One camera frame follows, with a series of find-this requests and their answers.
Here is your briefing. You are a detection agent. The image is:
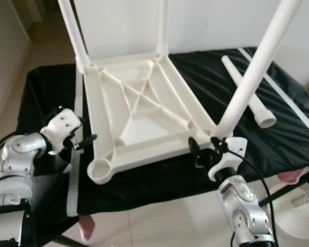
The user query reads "white plastic table top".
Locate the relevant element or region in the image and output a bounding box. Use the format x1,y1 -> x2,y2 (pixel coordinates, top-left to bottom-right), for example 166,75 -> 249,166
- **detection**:
84,50 -> 232,186

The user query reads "black table cloth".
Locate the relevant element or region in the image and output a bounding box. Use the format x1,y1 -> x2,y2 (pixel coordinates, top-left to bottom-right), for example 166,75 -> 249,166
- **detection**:
15,47 -> 309,247

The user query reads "pink soft item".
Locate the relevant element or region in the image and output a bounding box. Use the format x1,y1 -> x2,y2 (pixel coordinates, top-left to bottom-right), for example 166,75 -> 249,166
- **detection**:
277,170 -> 303,184
79,216 -> 97,241

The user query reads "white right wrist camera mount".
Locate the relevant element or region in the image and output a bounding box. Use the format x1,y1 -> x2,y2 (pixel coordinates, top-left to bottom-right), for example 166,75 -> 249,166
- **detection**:
207,136 -> 248,182

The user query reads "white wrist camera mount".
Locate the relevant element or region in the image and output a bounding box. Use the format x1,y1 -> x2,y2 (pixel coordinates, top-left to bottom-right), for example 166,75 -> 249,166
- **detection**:
207,136 -> 248,182
40,108 -> 83,155

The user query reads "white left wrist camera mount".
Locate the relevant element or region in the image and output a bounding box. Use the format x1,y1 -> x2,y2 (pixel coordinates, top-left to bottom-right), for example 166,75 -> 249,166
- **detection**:
40,108 -> 83,155

